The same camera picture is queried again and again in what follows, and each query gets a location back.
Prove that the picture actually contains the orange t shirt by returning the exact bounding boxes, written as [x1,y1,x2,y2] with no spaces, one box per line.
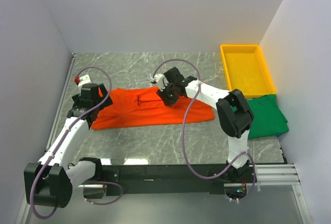
[91,86,216,130]

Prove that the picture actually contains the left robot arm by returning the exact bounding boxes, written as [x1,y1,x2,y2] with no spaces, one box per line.
[24,83,113,208]

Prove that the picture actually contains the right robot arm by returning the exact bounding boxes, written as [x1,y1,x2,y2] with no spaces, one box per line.
[152,67,254,182]

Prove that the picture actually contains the yellow plastic bin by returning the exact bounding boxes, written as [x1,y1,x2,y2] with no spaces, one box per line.
[220,44,276,99]

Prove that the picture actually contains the black base beam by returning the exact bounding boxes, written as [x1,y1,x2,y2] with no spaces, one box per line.
[100,163,257,197]

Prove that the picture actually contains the folded green t shirt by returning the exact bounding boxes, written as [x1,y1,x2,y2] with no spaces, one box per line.
[247,94,289,139]

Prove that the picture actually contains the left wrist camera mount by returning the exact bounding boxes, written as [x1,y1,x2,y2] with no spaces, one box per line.
[74,74,92,87]

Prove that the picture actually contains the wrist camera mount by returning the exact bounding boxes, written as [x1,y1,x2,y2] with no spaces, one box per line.
[151,73,166,91]
[74,74,92,87]

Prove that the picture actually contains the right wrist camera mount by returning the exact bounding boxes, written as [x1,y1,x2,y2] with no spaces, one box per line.
[151,73,166,91]

